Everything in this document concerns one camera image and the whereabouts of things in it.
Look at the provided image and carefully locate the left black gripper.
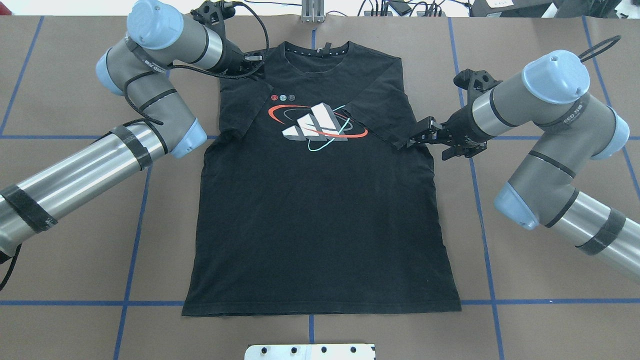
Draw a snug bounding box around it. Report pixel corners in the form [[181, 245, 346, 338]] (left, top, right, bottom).
[[217, 38, 265, 81]]

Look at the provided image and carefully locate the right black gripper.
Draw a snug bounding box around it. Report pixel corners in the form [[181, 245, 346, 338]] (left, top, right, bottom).
[[392, 107, 489, 161]]

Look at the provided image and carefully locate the black graphic t-shirt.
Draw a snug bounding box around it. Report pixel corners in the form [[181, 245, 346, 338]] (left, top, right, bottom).
[[182, 41, 462, 317]]

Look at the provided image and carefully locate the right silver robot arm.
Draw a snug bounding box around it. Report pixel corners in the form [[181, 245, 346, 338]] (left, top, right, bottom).
[[407, 49, 639, 281]]

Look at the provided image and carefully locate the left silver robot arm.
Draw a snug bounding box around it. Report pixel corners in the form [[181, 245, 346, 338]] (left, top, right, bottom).
[[0, 0, 264, 262]]

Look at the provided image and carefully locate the black power strip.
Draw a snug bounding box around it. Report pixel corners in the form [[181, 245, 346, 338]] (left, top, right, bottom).
[[362, 0, 448, 18]]

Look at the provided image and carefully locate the brown paper table cover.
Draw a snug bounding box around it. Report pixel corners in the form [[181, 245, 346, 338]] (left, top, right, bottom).
[[0, 14, 640, 360]]

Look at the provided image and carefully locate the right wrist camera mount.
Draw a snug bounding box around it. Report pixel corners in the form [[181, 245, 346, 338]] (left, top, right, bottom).
[[453, 68, 503, 105]]

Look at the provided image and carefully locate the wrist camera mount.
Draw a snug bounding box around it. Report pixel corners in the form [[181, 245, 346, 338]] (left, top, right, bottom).
[[190, 0, 236, 26], [453, 68, 503, 105]]

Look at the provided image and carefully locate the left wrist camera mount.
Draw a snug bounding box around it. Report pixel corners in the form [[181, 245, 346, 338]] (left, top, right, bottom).
[[190, 0, 236, 26]]

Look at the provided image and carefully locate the aluminium frame post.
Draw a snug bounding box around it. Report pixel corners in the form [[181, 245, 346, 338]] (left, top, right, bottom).
[[301, 0, 326, 23]]

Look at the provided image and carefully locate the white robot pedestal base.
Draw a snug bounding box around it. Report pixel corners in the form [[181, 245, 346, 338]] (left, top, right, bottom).
[[244, 343, 377, 360]]

